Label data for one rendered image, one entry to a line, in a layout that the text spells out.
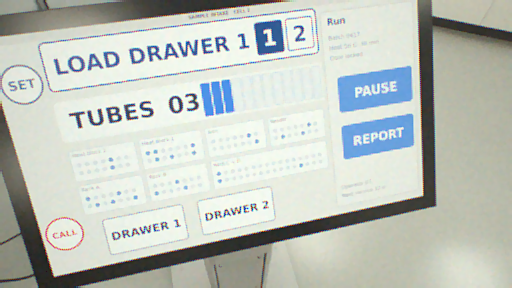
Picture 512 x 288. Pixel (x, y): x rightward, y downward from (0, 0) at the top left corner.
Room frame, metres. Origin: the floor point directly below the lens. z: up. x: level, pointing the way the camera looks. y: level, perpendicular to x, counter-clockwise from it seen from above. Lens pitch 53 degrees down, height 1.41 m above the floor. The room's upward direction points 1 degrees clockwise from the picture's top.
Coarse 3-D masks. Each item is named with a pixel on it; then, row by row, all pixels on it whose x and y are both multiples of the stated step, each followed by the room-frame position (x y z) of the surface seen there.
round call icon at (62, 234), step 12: (60, 216) 0.18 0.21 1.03; (72, 216) 0.18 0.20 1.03; (48, 228) 0.17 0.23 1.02; (60, 228) 0.17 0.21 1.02; (72, 228) 0.17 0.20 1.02; (48, 240) 0.16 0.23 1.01; (60, 240) 0.16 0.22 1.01; (72, 240) 0.16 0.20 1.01; (84, 240) 0.16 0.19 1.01; (60, 252) 0.15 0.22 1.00
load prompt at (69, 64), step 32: (128, 32) 0.32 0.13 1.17; (160, 32) 0.33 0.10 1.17; (192, 32) 0.33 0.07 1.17; (224, 32) 0.34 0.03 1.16; (256, 32) 0.35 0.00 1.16; (288, 32) 0.35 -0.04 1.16; (64, 64) 0.29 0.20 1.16; (96, 64) 0.30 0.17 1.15; (128, 64) 0.30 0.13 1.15; (160, 64) 0.31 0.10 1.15; (192, 64) 0.31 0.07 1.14; (224, 64) 0.32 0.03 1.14
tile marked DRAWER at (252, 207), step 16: (240, 192) 0.22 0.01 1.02; (256, 192) 0.22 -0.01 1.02; (272, 192) 0.22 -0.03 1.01; (208, 208) 0.20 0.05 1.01; (224, 208) 0.20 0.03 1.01; (240, 208) 0.21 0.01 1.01; (256, 208) 0.21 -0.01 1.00; (272, 208) 0.21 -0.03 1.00; (208, 224) 0.19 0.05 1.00; (224, 224) 0.19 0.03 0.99; (240, 224) 0.19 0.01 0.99; (256, 224) 0.19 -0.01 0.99
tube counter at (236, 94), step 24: (264, 72) 0.32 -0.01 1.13; (288, 72) 0.32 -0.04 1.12; (312, 72) 0.33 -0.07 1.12; (168, 96) 0.28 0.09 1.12; (192, 96) 0.29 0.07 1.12; (216, 96) 0.29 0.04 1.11; (240, 96) 0.30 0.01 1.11; (264, 96) 0.30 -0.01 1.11; (288, 96) 0.30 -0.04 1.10; (312, 96) 0.31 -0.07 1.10; (192, 120) 0.27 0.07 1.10
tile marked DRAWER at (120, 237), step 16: (160, 208) 0.20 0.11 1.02; (176, 208) 0.20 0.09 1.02; (112, 224) 0.18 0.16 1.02; (128, 224) 0.18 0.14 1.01; (144, 224) 0.18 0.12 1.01; (160, 224) 0.18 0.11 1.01; (176, 224) 0.18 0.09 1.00; (112, 240) 0.16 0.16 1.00; (128, 240) 0.17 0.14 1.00; (144, 240) 0.17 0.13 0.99; (160, 240) 0.17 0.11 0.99; (176, 240) 0.17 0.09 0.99
